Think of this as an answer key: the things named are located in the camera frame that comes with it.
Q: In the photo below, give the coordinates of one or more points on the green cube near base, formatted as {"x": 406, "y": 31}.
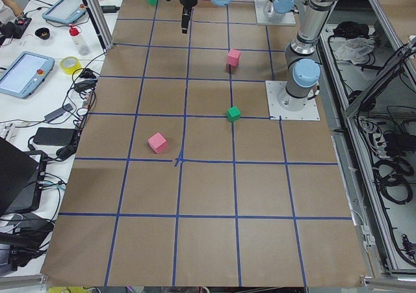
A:
{"x": 233, "y": 114}

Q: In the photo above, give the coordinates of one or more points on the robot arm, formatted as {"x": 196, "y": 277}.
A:
{"x": 303, "y": 71}
{"x": 275, "y": 8}

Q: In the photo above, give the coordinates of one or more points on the white rag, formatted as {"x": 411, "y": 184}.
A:
{"x": 355, "y": 50}

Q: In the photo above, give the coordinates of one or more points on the black power adapter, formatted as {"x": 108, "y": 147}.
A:
{"x": 49, "y": 136}

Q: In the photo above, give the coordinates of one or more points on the pink cube at edge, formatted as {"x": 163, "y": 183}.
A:
{"x": 158, "y": 143}

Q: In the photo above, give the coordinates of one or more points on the red cap squeeze bottle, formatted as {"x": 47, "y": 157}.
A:
{"x": 79, "y": 41}

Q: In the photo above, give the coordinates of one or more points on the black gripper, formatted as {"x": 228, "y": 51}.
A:
{"x": 188, "y": 0}

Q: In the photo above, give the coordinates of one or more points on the yellow tape roll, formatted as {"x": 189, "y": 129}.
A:
{"x": 70, "y": 65}

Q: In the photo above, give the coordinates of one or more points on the black laptop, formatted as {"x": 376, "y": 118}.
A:
{"x": 21, "y": 175}

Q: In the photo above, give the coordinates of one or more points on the far teach pendant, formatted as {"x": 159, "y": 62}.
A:
{"x": 65, "y": 12}

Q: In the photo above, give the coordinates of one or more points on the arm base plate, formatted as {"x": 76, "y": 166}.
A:
{"x": 282, "y": 106}
{"x": 284, "y": 20}

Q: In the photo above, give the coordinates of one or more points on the aluminium frame post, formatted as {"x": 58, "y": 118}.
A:
{"x": 99, "y": 23}

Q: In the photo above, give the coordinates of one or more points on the near teach pendant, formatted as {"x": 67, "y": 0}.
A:
{"x": 26, "y": 74}

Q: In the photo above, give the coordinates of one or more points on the teach pendant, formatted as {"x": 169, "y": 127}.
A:
{"x": 65, "y": 12}
{"x": 26, "y": 74}

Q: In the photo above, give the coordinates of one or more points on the pink cube near centre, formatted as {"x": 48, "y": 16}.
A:
{"x": 233, "y": 57}

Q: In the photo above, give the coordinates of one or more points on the black bowl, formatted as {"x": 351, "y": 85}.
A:
{"x": 43, "y": 33}

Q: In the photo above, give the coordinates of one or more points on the brown paper mat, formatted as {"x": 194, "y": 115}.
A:
{"x": 254, "y": 202}

